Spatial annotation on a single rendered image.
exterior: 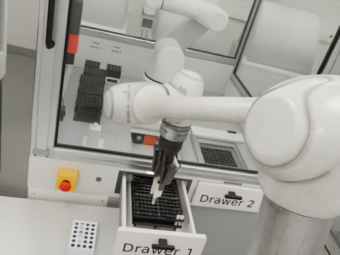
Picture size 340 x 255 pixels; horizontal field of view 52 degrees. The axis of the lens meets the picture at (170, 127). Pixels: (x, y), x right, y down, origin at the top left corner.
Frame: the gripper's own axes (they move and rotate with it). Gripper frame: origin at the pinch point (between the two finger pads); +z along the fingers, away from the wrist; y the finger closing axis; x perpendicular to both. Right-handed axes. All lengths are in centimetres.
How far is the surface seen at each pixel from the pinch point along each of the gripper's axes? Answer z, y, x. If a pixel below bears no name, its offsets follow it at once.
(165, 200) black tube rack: 10.5, -2.8, 7.9
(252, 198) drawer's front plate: 11.5, 7.0, 46.0
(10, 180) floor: 100, -133, -14
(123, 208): 11.1, -4.5, -8.3
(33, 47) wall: 85, -357, 61
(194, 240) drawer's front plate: 9.3, 17.8, 5.6
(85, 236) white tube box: 21.1, -5.6, -20.5
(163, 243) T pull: 9.6, 14.8, -4.5
